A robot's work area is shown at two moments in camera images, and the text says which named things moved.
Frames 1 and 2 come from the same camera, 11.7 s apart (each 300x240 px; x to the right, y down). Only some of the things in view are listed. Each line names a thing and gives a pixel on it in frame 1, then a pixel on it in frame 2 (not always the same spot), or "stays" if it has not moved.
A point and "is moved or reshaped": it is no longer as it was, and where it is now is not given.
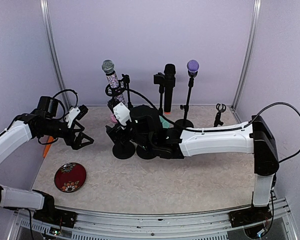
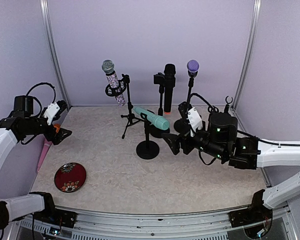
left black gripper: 75,143 → 57,137
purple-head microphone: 192,66 stays
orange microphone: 46,150 is moved or reshaped
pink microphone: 113,118 → 46,146
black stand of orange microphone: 220,108 → 227,107
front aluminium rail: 93,226 stays
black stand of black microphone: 159,79 stays
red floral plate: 69,177 stays
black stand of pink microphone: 123,150 → 213,110
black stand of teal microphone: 146,152 stays
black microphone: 169,82 stays
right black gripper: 114,134 → 175,146
